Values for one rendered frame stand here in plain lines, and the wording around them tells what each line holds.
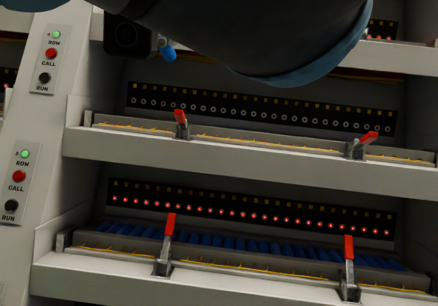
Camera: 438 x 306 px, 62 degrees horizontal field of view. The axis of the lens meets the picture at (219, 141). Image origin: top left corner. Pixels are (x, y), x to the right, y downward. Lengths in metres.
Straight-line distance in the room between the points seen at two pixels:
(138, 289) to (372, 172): 0.37
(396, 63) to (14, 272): 0.65
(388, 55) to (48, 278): 0.61
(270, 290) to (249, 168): 0.17
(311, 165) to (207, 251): 0.21
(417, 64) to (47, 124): 0.59
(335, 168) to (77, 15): 0.48
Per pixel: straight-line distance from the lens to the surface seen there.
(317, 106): 0.76
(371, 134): 0.54
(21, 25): 0.73
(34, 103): 0.64
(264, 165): 0.55
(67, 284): 0.59
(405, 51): 0.68
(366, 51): 0.65
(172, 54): 0.53
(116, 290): 0.57
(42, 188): 0.60
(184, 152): 0.56
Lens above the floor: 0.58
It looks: 14 degrees up
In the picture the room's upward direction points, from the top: 7 degrees clockwise
